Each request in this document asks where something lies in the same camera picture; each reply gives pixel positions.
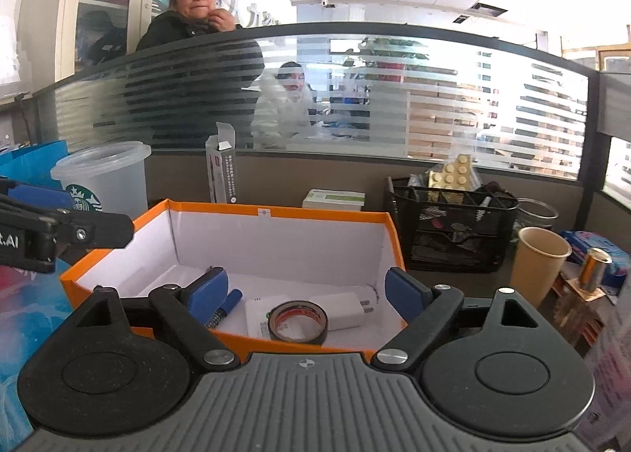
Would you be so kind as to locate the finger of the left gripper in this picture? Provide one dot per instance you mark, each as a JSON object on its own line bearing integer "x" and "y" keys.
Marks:
{"x": 92, "y": 230}

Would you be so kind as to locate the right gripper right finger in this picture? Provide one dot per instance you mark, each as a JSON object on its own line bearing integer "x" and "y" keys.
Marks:
{"x": 428, "y": 313}

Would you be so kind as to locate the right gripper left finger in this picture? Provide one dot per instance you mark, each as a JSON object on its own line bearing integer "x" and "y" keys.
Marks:
{"x": 181, "y": 315}

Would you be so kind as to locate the blue marker pen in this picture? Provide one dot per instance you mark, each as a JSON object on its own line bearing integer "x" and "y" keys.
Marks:
{"x": 225, "y": 308}

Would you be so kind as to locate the clear Starbucks plastic cup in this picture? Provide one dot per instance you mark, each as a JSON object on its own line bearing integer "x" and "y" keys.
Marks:
{"x": 109, "y": 178}

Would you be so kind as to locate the white card in box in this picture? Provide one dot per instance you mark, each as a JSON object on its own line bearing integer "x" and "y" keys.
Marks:
{"x": 257, "y": 314}

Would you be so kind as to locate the blue paper bag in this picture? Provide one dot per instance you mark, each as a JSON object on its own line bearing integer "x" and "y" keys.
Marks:
{"x": 25, "y": 175}

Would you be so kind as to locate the printed anime desk mat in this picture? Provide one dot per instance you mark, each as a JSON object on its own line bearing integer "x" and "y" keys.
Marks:
{"x": 32, "y": 306}

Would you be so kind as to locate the black mesh desk organizer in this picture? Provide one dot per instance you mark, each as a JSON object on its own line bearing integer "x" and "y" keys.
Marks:
{"x": 451, "y": 230}

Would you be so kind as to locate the white power adapter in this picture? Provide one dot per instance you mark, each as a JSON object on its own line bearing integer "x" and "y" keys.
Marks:
{"x": 349, "y": 309}

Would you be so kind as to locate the orange cardboard box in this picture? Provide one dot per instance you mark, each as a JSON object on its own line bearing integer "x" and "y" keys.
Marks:
{"x": 266, "y": 251}

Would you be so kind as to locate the black electrical tape roll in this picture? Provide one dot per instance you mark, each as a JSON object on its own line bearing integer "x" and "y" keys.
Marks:
{"x": 298, "y": 322}

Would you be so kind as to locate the tan paper cup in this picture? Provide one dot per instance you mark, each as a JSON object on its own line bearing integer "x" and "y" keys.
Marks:
{"x": 537, "y": 262}

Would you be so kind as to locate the yellow pill blister pack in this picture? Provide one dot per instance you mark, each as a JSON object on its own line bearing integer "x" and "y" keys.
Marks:
{"x": 456, "y": 173}

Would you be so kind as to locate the white green flat box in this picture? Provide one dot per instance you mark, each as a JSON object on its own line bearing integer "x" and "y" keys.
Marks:
{"x": 334, "y": 200}

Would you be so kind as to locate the wooden rack model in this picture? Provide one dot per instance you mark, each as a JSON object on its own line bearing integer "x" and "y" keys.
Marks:
{"x": 573, "y": 314}

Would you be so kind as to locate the woman in black jacket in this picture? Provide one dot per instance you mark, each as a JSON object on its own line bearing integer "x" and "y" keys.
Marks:
{"x": 176, "y": 98}

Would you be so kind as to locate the striped glass partition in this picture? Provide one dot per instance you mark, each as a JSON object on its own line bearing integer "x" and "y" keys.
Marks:
{"x": 383, "y": 90}

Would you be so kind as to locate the person in white jacket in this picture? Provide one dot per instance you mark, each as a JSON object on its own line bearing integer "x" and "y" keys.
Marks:
{"x": 286, "y": 108}

